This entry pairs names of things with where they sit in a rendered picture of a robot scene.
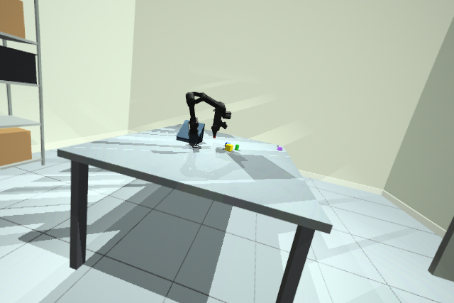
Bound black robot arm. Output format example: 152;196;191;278
186;92;231;136

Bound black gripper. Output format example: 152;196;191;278
211;117;221;137

